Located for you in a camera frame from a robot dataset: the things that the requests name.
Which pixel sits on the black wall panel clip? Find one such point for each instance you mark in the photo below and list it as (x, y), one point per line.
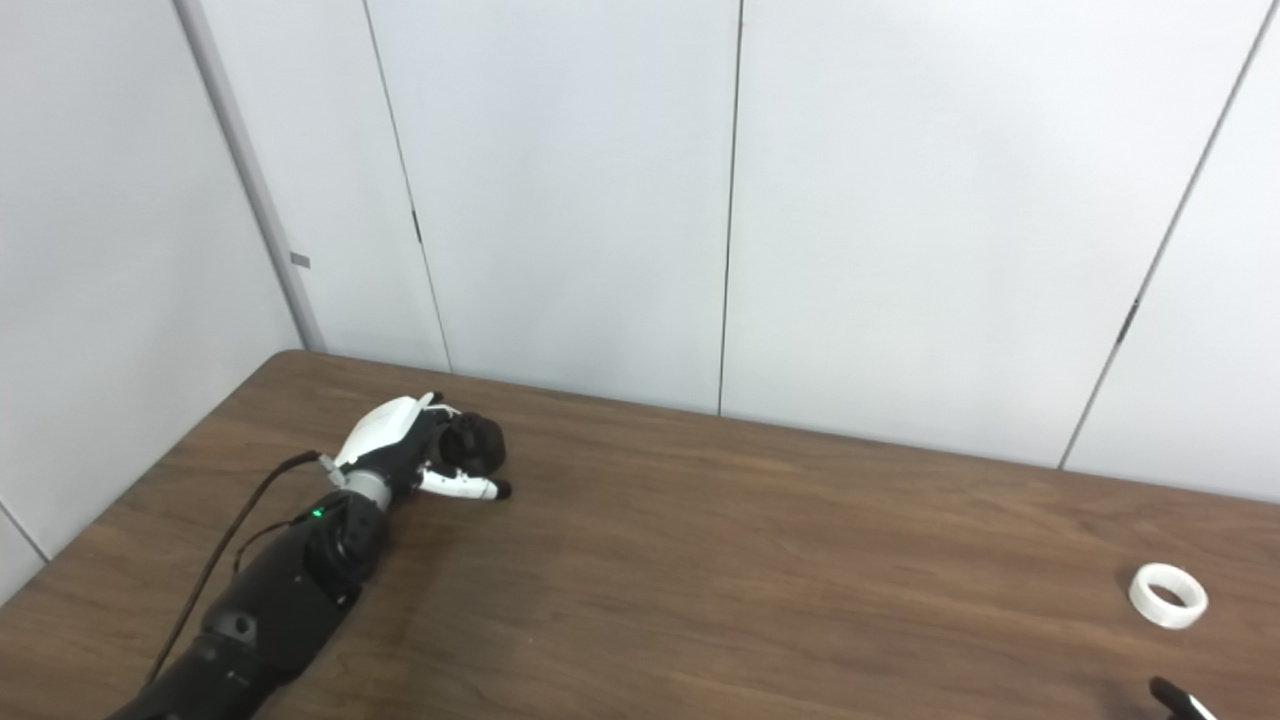
(417, 227)
(1128, 322)

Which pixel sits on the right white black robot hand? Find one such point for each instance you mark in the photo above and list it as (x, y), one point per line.
(1185, 705)

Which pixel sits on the round black plastic part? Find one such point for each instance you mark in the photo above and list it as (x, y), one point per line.
(478, 445)

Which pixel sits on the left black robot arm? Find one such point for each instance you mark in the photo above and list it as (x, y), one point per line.
(280, 600)

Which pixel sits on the grey wall corner post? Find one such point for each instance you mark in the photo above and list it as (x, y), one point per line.
(252, 180)

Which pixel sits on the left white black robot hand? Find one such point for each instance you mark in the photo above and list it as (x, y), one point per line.
(385, 430)

